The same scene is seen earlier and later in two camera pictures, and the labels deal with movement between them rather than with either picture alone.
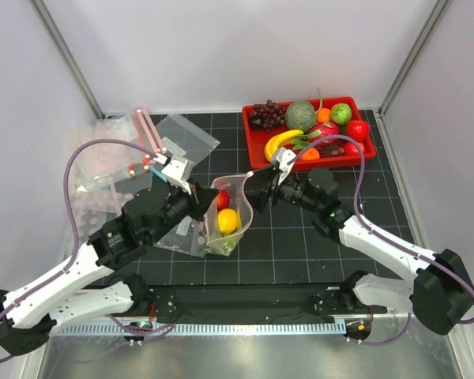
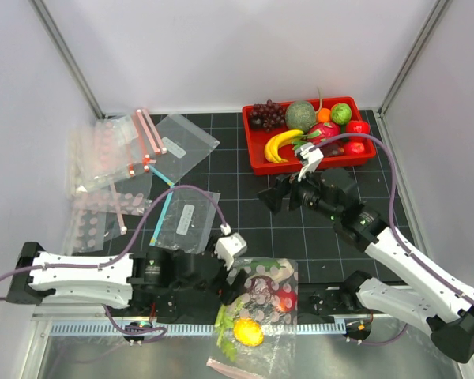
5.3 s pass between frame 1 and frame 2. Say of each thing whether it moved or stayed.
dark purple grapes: stayed
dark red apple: stayed
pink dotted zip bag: moved
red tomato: stayed
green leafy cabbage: stayed
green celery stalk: moved
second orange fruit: stayed
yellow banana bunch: stayed
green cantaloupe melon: stayed
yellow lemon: moved
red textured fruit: moved
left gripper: moved
